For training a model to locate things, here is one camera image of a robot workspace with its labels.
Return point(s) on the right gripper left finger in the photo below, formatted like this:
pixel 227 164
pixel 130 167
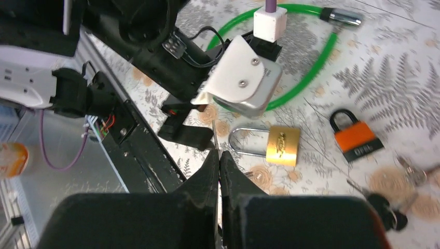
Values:
pixel 184 218

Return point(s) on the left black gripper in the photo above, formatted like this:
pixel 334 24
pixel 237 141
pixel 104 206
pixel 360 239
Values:
pixel 180 67

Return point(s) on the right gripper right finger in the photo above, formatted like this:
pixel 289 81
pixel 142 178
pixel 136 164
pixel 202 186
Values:
pixel 254 219

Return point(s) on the brass padlock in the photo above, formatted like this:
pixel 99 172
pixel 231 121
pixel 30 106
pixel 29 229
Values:
pixel 282 144

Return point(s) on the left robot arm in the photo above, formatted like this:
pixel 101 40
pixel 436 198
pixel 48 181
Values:
pixel 142 32

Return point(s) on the orange black padlock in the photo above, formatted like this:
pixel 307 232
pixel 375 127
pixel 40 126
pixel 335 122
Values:
pixel 355 141

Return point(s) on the black head keys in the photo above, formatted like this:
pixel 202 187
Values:
pixel 392 219

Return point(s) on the floral table cloth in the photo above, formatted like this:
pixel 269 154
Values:
pixel 386 73

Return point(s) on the orange object on floor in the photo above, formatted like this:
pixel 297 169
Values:
pixel 14 158

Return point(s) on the silver brass keys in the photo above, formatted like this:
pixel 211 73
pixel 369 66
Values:
pixel 415 175

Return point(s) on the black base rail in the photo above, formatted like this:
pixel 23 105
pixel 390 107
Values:
pixel 139 158

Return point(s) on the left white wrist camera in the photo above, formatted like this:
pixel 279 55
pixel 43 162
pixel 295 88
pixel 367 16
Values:
pixel 246 76

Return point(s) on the green cable lock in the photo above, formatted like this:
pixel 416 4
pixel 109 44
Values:
pixel 301 42

